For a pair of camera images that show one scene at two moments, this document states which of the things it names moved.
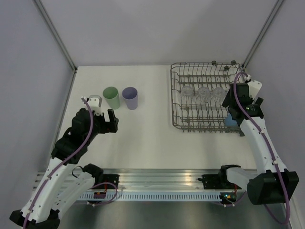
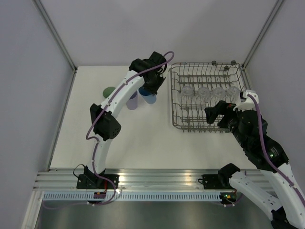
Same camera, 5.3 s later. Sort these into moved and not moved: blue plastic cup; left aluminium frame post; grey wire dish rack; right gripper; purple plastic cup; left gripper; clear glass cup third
Moved: left gripper; right gripper; blue plastic cup
Not moved: purple plastic cup; grey wire dish rack; left aluminium frame post; clear glass cup third
